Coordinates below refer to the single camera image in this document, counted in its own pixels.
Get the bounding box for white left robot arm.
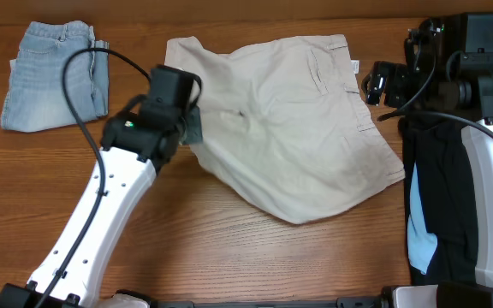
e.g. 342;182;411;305
0;107;202;308

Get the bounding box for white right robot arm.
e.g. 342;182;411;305
362;13;493;307

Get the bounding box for beige khaki shorts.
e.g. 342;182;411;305
165;34;405;224

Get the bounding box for folded light blue jeans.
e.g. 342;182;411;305
1;21;109;133

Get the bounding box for light blue shirt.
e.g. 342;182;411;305
407;32;493;275

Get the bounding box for black garment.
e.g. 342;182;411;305
398;117;478;285

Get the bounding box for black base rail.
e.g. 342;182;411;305
109;285;440;308

